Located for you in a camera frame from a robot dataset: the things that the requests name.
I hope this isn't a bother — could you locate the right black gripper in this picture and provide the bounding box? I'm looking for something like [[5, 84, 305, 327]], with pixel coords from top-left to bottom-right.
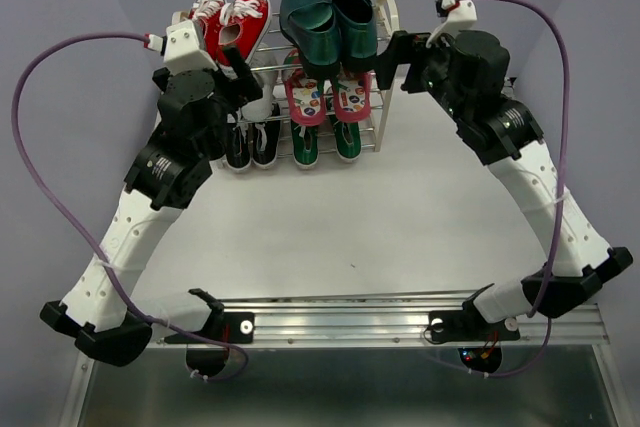
[[371, 26, 470, 124]]

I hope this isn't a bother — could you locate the green metallic loafer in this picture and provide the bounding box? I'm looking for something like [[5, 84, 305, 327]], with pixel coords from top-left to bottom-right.
[[279, 0, 341, 80], [327, 0, 378, 73]]

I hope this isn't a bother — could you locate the pink kids sandal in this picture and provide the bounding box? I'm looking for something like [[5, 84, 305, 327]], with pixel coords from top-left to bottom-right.
[[329, 68, 372, 123], [281, 49, 326, 127]]

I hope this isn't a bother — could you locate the green canvas sneaker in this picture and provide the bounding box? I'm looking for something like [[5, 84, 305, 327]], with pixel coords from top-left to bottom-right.
[[291, 121, 319, 170], [329, 116, 362, 163]]

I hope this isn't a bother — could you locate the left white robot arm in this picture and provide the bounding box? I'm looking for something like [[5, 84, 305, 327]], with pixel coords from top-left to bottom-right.
[[40, 46, 262, 377]]

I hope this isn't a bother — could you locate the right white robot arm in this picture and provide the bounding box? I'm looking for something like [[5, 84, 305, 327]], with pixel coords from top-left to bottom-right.
[[375, 30, 633, 344]]

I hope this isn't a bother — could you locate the cream shoe shelf with rods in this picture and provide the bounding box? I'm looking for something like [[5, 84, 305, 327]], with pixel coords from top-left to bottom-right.
[[161, 11, 392, 163]]

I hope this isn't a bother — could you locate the right white sneaker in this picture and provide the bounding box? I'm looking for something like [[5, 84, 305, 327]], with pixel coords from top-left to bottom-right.
[[241, 51, 278, 122]]

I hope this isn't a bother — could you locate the right black sneaker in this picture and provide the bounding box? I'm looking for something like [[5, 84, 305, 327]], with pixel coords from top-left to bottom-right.
[[252, 120, 282, 170]]

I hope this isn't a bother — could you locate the black sneaker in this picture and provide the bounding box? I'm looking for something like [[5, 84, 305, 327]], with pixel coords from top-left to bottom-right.
[[226, 122, 251, 173], [252, 120, 282, 170]]

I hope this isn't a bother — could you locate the right red canvas sneaker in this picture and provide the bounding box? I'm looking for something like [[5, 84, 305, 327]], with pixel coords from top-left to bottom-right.
[[217, 0, 271, 67]]

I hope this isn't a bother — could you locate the red canvas sneaker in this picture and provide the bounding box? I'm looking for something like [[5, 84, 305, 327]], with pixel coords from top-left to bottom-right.
[[217, 0, 271, 67], [189, 0, 226, 60]]

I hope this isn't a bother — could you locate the left black sneaker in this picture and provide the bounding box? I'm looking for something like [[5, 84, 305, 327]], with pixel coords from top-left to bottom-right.
[[226, 122, 251, 173]]

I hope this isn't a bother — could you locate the left red canvas sneaker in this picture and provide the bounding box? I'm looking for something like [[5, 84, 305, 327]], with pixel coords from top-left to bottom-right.
[[189, 0, 226, 60]]

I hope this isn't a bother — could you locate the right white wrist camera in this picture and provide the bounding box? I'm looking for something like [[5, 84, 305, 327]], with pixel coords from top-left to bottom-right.
[[426, 0, 477, 47]]

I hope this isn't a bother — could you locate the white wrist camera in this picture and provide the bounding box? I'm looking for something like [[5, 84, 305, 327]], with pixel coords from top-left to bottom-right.
[[163, 19, 217, 75], [426, 0, 477, 47]]

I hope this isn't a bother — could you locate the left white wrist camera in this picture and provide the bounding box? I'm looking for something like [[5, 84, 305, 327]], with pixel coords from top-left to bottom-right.
[[163, 19, 217, 75]]

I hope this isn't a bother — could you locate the aluminium mounting rail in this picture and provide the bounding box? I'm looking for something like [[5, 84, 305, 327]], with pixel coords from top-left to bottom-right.
[[149, 286, 611, 351]]

